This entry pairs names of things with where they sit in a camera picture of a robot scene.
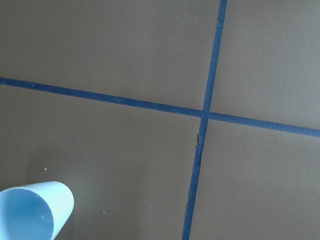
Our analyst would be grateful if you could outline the light blue cup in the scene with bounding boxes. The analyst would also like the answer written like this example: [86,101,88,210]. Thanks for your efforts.
[0,181,75,240]

